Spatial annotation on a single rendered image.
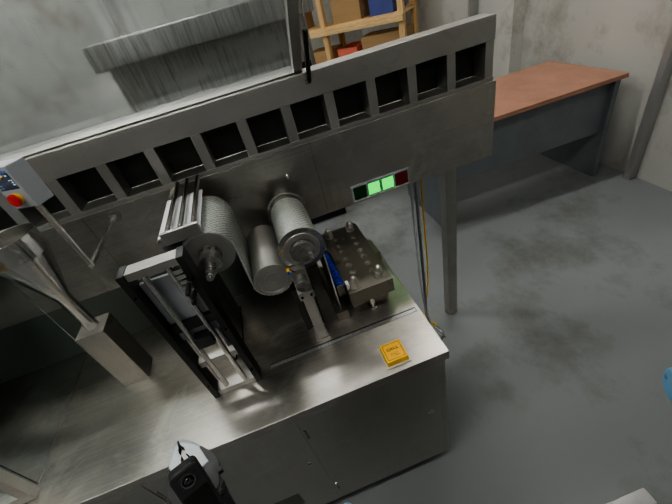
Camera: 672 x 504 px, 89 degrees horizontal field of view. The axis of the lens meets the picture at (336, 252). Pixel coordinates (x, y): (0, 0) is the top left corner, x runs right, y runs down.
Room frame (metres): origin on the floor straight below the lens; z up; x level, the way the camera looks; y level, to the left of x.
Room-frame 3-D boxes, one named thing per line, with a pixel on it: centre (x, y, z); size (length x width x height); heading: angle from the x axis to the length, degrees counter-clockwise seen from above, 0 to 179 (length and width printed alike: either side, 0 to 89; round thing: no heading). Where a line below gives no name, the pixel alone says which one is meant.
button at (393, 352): (0.65, -0.09, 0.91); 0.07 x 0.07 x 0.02; 7
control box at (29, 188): (0.83, 0.65, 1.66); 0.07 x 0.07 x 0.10; 72
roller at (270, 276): (0.97, 0.23, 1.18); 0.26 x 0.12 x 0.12; 7
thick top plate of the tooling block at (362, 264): (1.05, -0.06, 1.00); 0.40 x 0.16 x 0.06; 7
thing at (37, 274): (0.88, 0.83, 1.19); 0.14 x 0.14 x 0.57
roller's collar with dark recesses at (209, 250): (0.81, 0.34, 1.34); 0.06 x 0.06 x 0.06; 7
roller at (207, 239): (0.96, 0.36, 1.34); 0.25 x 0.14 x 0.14; 7
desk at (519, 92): (2.77, -1.66, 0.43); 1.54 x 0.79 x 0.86; 96
